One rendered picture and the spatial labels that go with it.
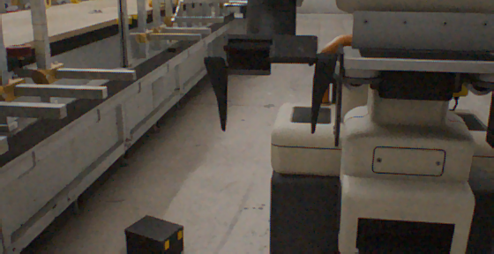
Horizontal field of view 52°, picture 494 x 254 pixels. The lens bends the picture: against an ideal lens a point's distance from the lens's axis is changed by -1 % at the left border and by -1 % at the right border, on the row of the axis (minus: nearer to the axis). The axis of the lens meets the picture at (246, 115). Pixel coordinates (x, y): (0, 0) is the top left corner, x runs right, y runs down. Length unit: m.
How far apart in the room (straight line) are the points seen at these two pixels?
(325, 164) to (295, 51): 0.68
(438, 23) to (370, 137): 0.22
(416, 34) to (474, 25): 0.09
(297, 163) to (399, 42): 0.46
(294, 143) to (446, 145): 0.39
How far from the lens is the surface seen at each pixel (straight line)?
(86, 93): 1.54
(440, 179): 0.96
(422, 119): 0.94
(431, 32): 0.85
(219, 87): 0.55
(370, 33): 0.84
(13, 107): 1.36
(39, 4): 1.80
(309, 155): 1.19
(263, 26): 0.56
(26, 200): 2.27
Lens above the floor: 1.17
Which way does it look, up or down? 17 degrees down
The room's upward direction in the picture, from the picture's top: straight up
